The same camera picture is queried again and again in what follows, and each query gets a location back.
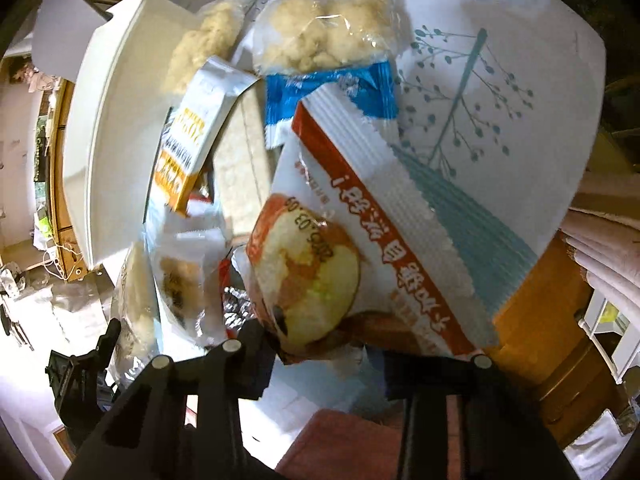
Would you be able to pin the pink blanket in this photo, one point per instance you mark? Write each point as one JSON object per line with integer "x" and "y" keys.
{"x": 345, "y": 445}

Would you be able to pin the wooden furniture board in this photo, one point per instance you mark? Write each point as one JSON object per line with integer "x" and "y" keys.
{"x": 545, "y": 320}

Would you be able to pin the white apple print snack packet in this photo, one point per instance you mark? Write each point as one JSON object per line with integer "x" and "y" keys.
{"x": 380, "y": 195}

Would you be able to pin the blue snack packet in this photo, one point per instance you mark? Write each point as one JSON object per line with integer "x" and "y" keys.
{"x": 325, "y": 95}

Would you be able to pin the small clear cookie packet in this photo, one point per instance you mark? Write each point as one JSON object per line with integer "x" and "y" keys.
{"x": 185, "y": 280}

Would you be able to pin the tree print tablecloth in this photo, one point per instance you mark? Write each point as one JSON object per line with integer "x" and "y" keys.
{"x": 500, "y": 85}

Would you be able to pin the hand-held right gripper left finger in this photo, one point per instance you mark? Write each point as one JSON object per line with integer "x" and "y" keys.
{"x": 250, "y": 360}

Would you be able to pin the white metal rod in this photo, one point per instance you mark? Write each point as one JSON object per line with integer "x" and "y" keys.
{"x": 597, "y": 345}

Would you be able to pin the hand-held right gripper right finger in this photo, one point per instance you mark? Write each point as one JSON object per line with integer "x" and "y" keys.
{"x": 410, "y": 377}

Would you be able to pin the red silver foil packet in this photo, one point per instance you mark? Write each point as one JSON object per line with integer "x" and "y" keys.
{"x": 237, "y": 307}

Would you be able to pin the white orange snack packet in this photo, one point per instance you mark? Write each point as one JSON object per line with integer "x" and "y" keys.
{"x": 192, "y": 125}

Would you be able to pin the pale pink folded cloth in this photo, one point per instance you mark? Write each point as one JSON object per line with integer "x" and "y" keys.
{"x": 605, "y": 255}

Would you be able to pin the clear crumbly snack packet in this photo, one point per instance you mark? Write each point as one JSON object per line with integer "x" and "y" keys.
{"x": 131, "y": 305}
{"x": 320, "y": 30}
{"x": 210, "y": 40}

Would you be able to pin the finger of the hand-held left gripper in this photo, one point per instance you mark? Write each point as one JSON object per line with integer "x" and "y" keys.
{"x": 106, "y": 342}

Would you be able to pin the white plastic bin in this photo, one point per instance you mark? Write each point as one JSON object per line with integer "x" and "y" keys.
{"x": 115, "y": 125}

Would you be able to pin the brown paper-look snack packet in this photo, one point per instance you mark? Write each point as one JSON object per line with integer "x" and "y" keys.
{"x": 245, "y": 170}

